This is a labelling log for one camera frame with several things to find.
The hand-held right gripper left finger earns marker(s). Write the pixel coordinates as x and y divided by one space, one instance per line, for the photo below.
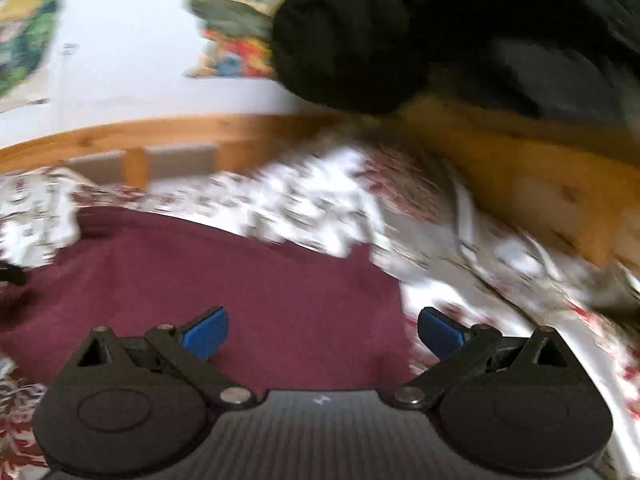
207 334

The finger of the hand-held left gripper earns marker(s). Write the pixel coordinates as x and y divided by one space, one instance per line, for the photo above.
11 273

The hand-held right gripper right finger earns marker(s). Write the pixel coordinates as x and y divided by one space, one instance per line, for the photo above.
440 334

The maroon long-sleeve shirt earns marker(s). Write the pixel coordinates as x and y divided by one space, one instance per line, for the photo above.
260 290

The white floral satin blanket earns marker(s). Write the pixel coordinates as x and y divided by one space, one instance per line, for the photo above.
500 290

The black quilted jacket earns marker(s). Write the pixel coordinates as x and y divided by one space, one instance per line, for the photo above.
400 30

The wooden bed frame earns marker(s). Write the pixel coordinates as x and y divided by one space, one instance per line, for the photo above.
530 170

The cartoon figure wall poster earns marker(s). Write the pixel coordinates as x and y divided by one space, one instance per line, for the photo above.
25 45

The colourful landscape wall poster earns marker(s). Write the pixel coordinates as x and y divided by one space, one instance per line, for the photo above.
235 15

